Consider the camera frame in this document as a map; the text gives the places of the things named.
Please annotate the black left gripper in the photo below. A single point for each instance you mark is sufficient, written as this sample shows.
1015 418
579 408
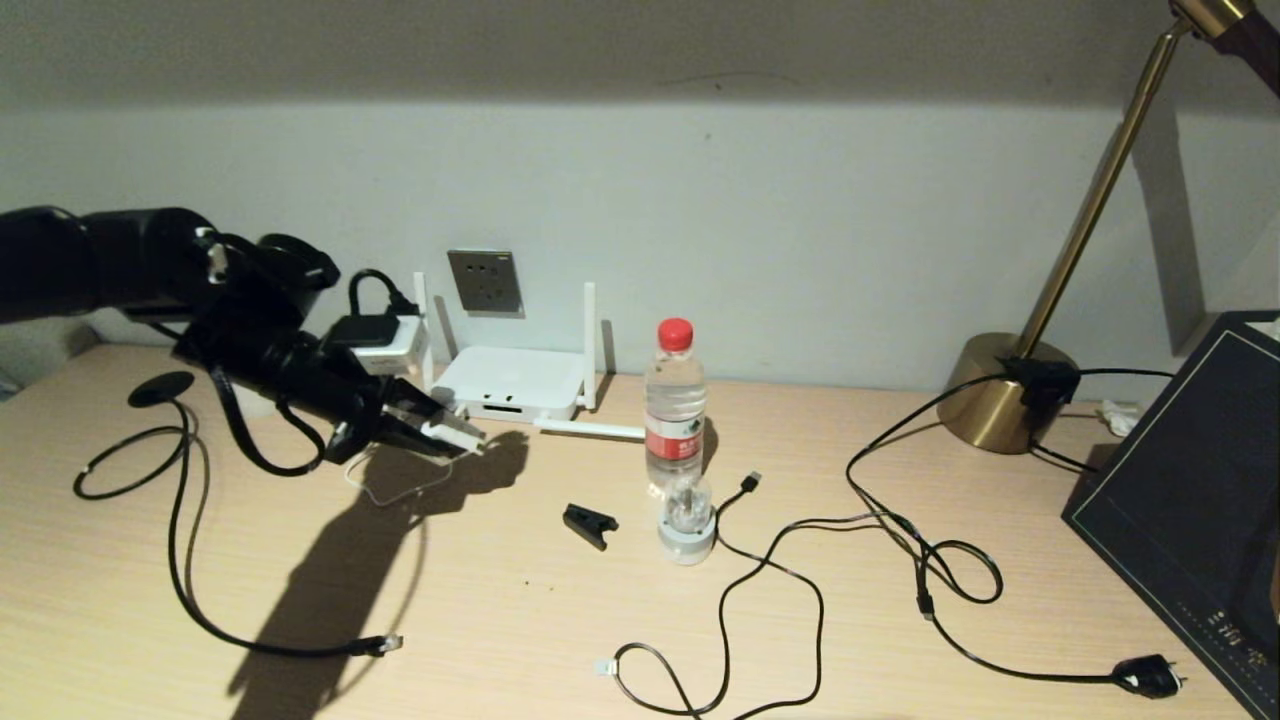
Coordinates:
320 395

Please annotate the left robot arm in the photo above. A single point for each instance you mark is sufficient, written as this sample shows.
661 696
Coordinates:
100 260

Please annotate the white router with antennas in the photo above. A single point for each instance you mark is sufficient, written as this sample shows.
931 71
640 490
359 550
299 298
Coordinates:
520 380

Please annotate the small black clip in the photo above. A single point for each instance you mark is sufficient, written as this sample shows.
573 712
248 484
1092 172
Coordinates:
588 523

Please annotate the water bottle red cap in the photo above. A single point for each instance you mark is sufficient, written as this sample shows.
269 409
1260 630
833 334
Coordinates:
675 400

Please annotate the grey cushion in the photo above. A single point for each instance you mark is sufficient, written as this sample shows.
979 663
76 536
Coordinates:
30 350

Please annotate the brass desk lamp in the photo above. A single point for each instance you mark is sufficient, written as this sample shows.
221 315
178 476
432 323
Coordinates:
990 400

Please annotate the small white crumpled item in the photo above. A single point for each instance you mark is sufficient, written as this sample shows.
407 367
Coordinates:
1115 418

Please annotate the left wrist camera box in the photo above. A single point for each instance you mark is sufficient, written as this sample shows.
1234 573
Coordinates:
375 345

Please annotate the grey wall socket plate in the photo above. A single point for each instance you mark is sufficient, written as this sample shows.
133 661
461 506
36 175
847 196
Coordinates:
485 283

